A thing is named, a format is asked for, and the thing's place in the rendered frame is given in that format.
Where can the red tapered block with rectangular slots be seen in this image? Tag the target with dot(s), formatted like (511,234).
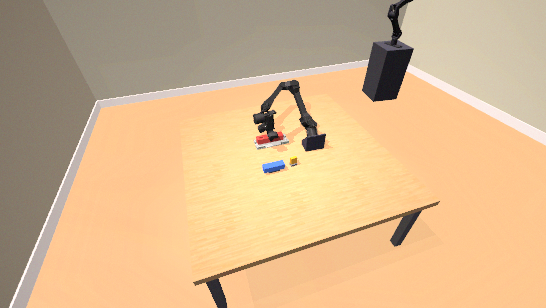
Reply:
(264,138)

